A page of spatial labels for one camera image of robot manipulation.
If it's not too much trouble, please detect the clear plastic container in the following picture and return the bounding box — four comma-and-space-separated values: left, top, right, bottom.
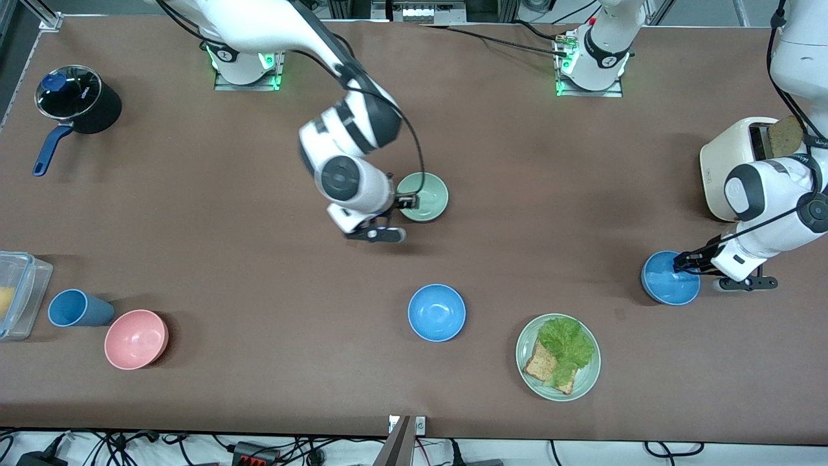
0, 251, 54, 342

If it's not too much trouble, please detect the aluminium frame profile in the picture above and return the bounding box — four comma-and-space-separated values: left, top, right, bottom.
19, 0, 64, 32

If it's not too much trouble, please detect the green bowl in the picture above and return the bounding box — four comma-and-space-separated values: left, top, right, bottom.
396, 172, 449, 223

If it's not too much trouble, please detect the grey metal bar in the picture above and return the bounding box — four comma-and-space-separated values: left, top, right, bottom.
374, 416, 413, 466

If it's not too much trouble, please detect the green lettuce leaf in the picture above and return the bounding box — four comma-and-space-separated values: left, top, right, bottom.
538, 316, 596, 388

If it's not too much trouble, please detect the green plate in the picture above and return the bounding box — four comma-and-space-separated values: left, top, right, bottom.
516, 313, 602, 402

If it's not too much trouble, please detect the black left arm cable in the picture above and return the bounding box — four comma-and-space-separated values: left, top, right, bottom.
676, 0, 828, 260

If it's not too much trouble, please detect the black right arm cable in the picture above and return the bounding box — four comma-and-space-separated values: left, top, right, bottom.
155, 0, 428, 208

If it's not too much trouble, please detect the pink bowl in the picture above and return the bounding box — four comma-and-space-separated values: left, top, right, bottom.
104, 309, 169, 371

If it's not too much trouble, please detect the black cable on table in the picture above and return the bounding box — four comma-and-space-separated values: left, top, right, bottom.
419, 24, 570, 58

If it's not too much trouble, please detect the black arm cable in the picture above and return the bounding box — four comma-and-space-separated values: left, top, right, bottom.
676, 0, 828, 260
155, 0, 428, 208

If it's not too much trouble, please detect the blue cup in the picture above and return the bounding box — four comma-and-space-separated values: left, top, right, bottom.
48, 289, 116, 327

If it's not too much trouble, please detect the silver control box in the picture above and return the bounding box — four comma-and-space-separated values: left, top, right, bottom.
371, 0, 467, 25

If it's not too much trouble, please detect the black pot blue handle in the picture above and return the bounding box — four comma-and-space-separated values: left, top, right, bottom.
32, 65, 122, 177

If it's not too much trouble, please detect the black red power strip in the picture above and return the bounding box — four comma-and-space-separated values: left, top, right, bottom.
233, 441, 281, 466

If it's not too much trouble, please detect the blue bowl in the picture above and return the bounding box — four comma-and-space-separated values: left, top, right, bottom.
641, 250, 701, 306
408, 283, 466, 342

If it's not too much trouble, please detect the brown toast slice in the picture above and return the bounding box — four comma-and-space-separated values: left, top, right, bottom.
767, 115, 805, 159

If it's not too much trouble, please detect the brown bread slice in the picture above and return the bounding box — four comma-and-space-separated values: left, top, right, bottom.
523, 340, 576, 395

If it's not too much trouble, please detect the glass lid blue knob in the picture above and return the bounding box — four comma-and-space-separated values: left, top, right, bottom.
36, 65, 103, 121

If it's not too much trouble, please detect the cream toaster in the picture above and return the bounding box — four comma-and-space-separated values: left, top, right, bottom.
700, 116, 809, 223

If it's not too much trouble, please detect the black looped floor cable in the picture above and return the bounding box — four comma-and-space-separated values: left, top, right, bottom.
643, 441, 705, 458

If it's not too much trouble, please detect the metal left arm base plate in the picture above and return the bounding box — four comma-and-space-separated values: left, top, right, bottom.
555, 31, 625, 98

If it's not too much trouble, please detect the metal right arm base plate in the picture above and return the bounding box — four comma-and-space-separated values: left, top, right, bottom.
213, 49, 286, 92

